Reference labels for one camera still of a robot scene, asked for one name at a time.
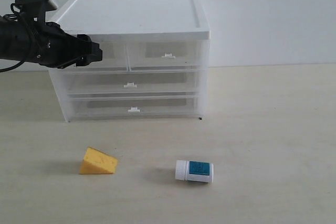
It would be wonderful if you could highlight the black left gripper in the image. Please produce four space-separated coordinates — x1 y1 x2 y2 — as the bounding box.
25 22 102 69

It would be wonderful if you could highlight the yellow cheese wedge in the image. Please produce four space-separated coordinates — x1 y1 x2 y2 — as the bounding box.
79 147 119 175

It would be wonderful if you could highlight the white pill bottle blue label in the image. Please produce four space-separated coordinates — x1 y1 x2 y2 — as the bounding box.
175 160 214 184

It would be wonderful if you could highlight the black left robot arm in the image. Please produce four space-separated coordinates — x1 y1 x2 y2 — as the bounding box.
1 16 103 69

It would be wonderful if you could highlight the white plastic drawer cabinet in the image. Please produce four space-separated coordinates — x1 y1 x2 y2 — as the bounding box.
49 0 210 122

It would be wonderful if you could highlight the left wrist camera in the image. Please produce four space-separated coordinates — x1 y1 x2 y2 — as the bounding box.
15 0 58 24

